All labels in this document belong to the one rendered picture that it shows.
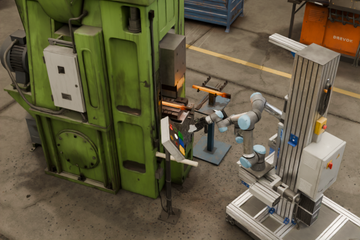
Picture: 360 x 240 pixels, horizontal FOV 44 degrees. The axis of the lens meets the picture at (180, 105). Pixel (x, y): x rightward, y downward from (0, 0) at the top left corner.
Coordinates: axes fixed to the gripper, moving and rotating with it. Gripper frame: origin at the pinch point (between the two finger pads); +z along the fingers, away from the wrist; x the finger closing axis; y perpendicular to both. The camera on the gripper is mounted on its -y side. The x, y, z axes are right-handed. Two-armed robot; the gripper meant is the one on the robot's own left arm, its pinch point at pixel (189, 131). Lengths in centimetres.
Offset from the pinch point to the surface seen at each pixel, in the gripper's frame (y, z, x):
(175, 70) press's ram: 47, -14, -33
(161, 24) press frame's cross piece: 89, -26, -44
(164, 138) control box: 22.6, 15.5, 21.9
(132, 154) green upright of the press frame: -15, 77, -30
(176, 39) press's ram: 66, -28, -51
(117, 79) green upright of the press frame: 68, 37, -33
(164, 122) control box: 22.6, 14.0, 0.1
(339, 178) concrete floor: -179, -99, -30
